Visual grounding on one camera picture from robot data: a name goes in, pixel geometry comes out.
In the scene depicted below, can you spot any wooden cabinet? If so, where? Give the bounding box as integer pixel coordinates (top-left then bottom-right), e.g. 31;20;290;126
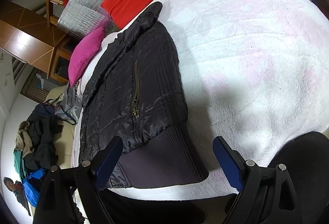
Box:
47;35;79;85

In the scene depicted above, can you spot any magenta pillow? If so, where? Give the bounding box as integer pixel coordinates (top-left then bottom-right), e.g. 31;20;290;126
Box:
68;27;105;86

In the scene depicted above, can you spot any white bed blanket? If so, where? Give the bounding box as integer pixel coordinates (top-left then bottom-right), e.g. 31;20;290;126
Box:
70;0;329;201

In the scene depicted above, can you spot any brown wooden column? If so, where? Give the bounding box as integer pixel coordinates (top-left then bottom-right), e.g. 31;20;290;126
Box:
1;1;66;73

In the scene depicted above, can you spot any grey garment bag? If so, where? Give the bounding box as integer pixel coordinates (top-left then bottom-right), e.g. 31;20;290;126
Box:
44;83;82;125

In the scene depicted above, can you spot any pile of dark clothes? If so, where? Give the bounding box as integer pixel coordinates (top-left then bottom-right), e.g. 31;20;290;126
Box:
3;103;63;215

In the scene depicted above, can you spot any black quilted jacket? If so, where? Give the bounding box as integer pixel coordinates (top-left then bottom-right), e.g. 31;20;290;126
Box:
79;2;209;188

